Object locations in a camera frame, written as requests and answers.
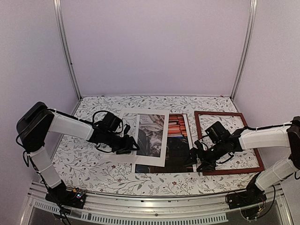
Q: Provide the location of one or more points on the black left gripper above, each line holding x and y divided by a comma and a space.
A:
127, 145

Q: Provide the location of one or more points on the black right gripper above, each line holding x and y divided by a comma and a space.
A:
193, 153

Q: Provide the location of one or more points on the red-brown wooden picture frame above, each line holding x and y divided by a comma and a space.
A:
257, 169

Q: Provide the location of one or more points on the cat photo print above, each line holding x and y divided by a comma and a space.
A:
179, 143

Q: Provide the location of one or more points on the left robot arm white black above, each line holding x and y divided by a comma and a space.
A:
40, 120

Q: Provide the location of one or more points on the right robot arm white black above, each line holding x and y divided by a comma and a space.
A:
246, 138

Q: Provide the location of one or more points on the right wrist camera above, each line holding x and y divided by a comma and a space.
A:
200, 145

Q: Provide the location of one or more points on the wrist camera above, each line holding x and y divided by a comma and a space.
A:
126, 130
200, 145

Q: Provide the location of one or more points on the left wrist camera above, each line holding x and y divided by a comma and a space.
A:
126, 130

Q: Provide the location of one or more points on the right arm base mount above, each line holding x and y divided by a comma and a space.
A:
245, 198

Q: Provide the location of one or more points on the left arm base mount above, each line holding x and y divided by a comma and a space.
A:
66, 195

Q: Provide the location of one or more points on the right aluminium corner post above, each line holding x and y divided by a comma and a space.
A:
245, 49

